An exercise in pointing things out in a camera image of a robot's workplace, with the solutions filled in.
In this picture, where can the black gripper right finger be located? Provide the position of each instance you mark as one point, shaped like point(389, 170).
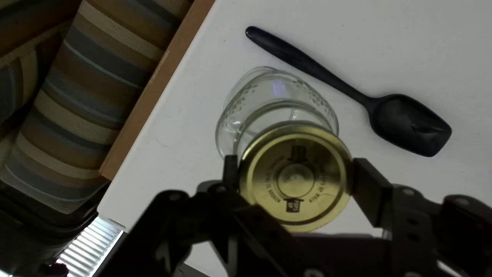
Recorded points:
point(435, 235)

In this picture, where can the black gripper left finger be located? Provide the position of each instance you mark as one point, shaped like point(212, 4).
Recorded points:
point(205, 235)

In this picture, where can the gold metal jar lid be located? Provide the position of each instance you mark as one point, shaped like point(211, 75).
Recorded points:
point(294, 177)

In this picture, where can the clear glass jar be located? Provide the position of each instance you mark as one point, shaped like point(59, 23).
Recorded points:
point(255, 96)

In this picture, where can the black plastic spatula spoon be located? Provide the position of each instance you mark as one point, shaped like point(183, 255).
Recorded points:
point(404, 123)

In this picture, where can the brown wooden table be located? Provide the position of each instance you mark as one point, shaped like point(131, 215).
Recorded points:
point(154, 92)

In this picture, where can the striped sofa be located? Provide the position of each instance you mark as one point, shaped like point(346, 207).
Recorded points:
point(77, 101)

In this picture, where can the white plastic board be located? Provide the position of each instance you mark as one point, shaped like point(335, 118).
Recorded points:
point(409, 50)

